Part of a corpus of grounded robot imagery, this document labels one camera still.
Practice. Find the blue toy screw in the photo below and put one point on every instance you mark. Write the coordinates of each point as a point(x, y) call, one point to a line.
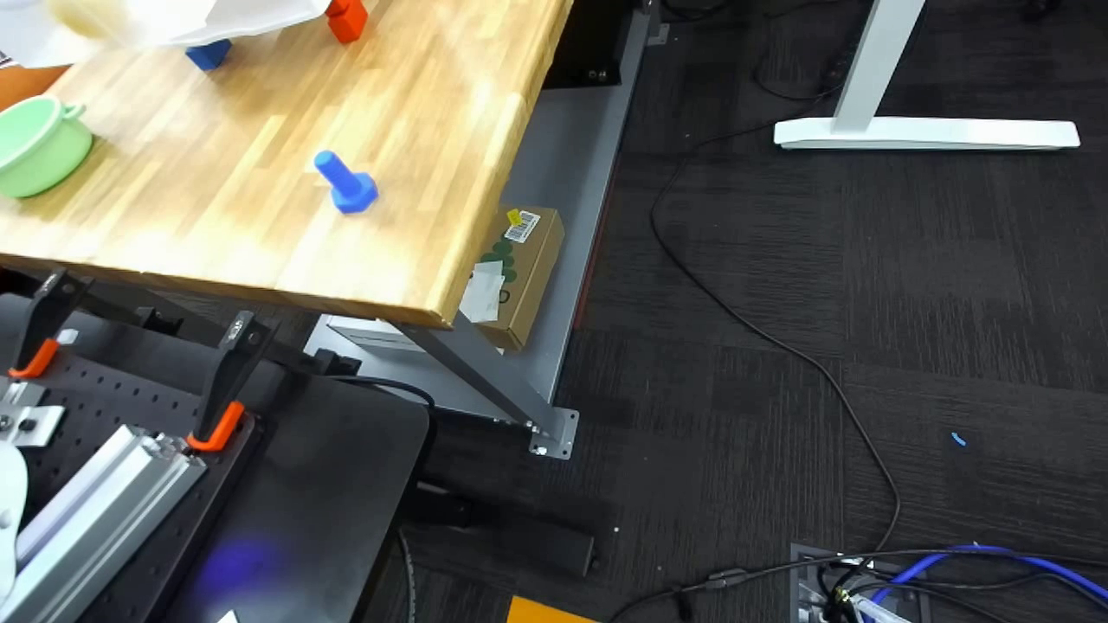
point(349, 188)

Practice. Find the brown cardboard box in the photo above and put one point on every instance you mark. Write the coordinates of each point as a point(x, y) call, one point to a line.
point(526, 280)

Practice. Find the orange flat object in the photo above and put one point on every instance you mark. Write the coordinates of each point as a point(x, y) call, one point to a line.
point(543, 612)

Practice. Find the black flat panel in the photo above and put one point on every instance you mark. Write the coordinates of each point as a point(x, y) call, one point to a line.
point(312, 498)

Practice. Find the orange toy piece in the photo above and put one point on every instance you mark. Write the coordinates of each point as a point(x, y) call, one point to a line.
point(349, 19)

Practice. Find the grey floor outlet box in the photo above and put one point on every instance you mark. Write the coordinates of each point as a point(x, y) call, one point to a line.
point(809, 591)

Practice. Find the black metal crossbar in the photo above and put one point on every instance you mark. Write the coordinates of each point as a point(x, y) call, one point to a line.
point(151, 305)

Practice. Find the white desk leg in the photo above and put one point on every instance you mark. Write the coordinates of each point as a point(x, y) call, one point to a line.
point(922, 134)

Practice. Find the tiny blue scrap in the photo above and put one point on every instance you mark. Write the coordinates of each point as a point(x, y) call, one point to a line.
point(958, 440)

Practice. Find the small blue toy piece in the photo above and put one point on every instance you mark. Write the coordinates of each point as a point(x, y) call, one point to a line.
point(209, 53)

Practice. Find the green plastic bowl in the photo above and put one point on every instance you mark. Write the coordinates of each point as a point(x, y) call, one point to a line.
point(35, 143)

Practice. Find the white rounded object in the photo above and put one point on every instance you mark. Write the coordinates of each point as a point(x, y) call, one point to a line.
point(7, 498)

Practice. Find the grey metal table frame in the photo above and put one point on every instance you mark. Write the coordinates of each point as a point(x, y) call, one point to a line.
point(566, 208)

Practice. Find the aluminium extrusion rail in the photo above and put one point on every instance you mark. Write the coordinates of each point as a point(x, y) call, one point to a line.
point(106, 508)

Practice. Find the small metal bracket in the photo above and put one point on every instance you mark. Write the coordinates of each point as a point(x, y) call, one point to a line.
point(28, 416)

